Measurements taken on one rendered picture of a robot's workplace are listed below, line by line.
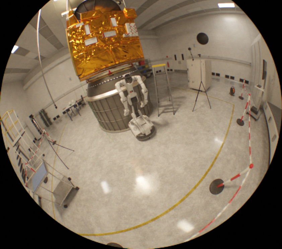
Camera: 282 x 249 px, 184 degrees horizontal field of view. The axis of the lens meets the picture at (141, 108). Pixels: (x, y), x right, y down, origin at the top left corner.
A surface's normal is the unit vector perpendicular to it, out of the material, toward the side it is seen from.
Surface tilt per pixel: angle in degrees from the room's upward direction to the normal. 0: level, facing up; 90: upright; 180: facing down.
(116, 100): 90
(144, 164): 0
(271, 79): 90
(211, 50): 90
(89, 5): 127
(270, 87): 90
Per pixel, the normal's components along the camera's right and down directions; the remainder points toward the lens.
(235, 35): -0.82, 0.44
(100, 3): 0.20, 0.92
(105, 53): 0.50, 0.28
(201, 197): -0.23, -0.84
